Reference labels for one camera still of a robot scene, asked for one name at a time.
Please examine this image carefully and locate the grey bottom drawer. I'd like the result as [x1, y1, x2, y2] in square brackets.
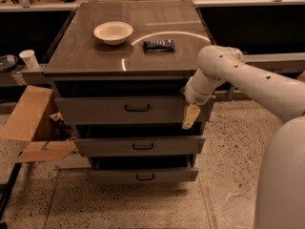
[88, 167, 199, 184]

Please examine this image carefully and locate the grey drawer cabinet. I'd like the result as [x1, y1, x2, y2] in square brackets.
[45, 1, 213, 184]

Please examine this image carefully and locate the dark blue snack packet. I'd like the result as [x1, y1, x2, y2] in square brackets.
[143, 39, 174, 52]

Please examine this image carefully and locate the grey drawer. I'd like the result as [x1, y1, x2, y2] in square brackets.
[88, 167, 199, 184]
[75, 135, 204, 156]
[54, 94, 216, 126]

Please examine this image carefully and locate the grey top drawer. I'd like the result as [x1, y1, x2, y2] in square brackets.
[54, 94, 216, 126]

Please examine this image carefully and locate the white paper cup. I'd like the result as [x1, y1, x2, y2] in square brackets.
[19, 50, 39, 70]

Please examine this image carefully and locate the grey middle drawer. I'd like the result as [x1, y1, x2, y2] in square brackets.
[75, 135, 204, 156]

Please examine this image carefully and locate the white bowl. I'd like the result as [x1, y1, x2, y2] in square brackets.
[93, 21, 133, 46]

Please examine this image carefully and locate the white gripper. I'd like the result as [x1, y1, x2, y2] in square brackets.
[182, 77, 215, 130]

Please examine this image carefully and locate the brown cardboard box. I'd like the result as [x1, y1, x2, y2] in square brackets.
[0, 86, 76, 163]

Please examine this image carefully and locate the dark round container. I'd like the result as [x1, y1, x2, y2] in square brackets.
[0, 54, 18, 73]

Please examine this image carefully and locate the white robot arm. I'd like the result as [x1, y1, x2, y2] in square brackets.
[182, 46, 305, 229]

